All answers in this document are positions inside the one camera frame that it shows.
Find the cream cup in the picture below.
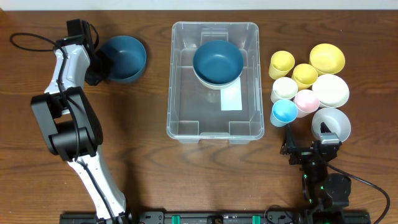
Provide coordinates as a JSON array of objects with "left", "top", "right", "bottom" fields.
[{"left": 271, "top": 77, "right": 299, "bottom": 103}]

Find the yellow bowl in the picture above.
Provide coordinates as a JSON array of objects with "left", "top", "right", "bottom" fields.
[{"left": 309, "top": 43, "right": 346, "bottom": 76}]

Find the dark blue bowl front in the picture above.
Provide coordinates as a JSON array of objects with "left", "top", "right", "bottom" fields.
[{"left": 193, "top": 40, "right": 244, "bottom": 84}]

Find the yellow cup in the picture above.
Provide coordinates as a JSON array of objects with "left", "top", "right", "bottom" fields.
[
  {"left": 269, "top": 50, "right": 295, "bottom": 80},
  {"left": 292, "top": 63, "right": 318, "bottom": 90}
]

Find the dark blue bowl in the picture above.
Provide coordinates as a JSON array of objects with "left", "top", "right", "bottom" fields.
[
  {"left": 193, "top": 40, "right": 244, "bottom": 84},
  {"left": 97, "top": 35, "right": 147, "bottom": 83}
]

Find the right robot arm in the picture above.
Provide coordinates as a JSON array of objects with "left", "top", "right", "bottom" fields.
[{"left": 280, "top": 123, "right": 351, "bottom": 211}]

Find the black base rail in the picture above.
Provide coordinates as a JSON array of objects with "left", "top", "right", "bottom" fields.
[{"left": 59, "top": 210, "right": 371, "bottom": 224}]

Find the light grey bowl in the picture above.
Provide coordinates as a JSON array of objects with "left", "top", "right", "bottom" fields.
[{"left": 312, "top": 108, "right": 351, "bottom": 142}]

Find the pink cup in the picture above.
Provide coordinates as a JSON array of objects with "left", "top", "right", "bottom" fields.
[{"left": 294, "top": 89, "right": 320, "bottom": 118}]

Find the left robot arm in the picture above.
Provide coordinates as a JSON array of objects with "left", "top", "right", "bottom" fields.
[{"left": 30, "top": 19, "right": 129, "bottom": 223}]

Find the beige bowl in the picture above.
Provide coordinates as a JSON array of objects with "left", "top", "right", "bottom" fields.
[{"left": 193, "top": 70, "right": 242, "bottom": 90}]

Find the white label in container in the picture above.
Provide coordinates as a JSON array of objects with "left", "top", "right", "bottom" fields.
[{"left": 220, "top": 78, "right": 243, "bottom": 111}]

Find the clear plastic storage container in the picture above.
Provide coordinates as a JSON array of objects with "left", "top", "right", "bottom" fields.
[{"left": 167, "top": 21, "right": 265, "bottom": 144}]

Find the light blue cup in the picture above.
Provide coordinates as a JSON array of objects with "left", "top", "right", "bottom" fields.
[{"left": 270, "top": 100, "right": 298, "bottom": 127}]

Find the white bowl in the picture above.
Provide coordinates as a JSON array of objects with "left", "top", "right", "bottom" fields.
[{"left": 312, "top": 74, "right": 349, "bottom": 108}]

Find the yellow cup left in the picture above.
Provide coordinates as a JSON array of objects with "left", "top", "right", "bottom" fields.
[{"left": 269, "top": 50, "right": 295, "bottom": 80}]

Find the yellow cup right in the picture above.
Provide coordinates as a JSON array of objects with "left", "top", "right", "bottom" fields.
[{"left": 292, "top": 63, "right": 318, "bottom": 90}]

